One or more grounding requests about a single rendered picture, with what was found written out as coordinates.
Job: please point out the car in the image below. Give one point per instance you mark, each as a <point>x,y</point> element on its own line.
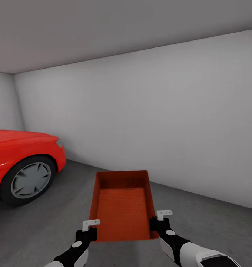
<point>28,164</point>

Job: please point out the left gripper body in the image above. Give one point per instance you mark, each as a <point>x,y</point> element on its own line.
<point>91,234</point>

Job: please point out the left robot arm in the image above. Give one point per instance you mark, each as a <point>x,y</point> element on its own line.
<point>77,255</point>

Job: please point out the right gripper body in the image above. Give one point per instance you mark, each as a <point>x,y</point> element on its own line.
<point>155,224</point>

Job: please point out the storage box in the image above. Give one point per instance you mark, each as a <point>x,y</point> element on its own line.
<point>122,201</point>

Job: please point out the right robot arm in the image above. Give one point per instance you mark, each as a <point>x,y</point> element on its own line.
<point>183,252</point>

